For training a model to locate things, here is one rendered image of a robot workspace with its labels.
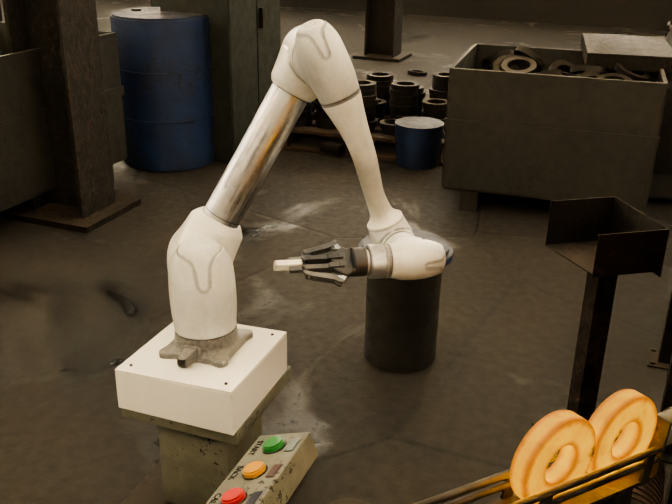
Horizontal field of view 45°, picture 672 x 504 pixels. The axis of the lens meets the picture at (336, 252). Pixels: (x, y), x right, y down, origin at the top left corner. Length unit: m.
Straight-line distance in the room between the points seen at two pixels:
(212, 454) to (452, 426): 0.83
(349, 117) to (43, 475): 1.32
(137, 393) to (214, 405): 0.21
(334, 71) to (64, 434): 1.40
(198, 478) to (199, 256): 0.60
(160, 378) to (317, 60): 0.82
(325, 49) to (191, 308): 0.67
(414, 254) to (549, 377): 0.99
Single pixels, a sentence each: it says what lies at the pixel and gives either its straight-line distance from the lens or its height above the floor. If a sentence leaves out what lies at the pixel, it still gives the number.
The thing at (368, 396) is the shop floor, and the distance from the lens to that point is 2.71.
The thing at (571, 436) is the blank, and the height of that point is 0.77.
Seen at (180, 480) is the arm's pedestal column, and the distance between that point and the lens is 2.23.
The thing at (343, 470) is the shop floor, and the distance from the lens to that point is 2.40.
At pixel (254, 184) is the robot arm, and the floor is 0.82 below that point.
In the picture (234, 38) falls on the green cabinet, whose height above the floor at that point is 0.75.
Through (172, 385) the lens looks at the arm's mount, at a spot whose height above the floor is 0.45.
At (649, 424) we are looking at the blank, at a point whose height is 0.72.
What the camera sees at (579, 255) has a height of 0.60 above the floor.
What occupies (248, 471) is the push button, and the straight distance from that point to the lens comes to 1.42.
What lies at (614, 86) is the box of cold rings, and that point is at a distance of 4.11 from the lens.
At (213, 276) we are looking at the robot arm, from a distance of 1.93.
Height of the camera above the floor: 1.49
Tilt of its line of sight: 23 degrees down
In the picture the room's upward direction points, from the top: 1 degrees clockwise
